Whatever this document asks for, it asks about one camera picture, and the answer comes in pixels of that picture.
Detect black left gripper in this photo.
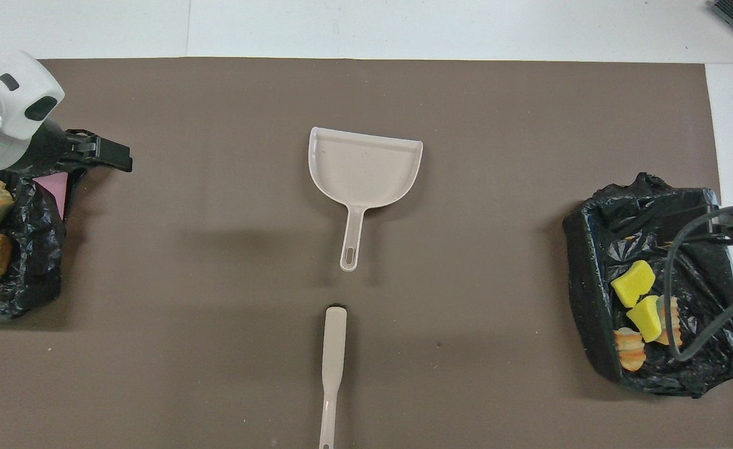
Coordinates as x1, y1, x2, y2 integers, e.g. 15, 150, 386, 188
12, 118, 133, 176

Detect yellow blocky sponge piece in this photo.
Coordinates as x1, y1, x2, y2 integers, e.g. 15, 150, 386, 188
610, 259, 657, 309

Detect torn bread chunk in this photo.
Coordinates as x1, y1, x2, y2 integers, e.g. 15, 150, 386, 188
656, 294, 684, 347
613, 327, 646, 373

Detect yellow sponge with green side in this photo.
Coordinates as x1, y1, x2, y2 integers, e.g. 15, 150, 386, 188
626, 294, 663, 343

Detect beige plastic dustpan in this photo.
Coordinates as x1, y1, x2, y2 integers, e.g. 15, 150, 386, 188
308, 127, 424, 273

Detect wooden hand brush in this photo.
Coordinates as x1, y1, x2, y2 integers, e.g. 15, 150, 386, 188
318, 304, 349, 449

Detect black bag lined bin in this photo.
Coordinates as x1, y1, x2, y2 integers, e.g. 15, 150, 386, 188
561, 172, 733, 398

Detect pink bin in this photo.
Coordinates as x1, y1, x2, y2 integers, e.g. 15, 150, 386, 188
32, 173, 69, 219

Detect black trash bag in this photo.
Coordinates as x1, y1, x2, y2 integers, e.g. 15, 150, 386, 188
0, 128, 109, 321

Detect brown table mat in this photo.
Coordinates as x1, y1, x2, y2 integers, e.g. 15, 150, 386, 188
0, 57, 733, 449

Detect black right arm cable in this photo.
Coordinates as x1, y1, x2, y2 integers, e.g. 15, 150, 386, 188
663, 203, 733, 363

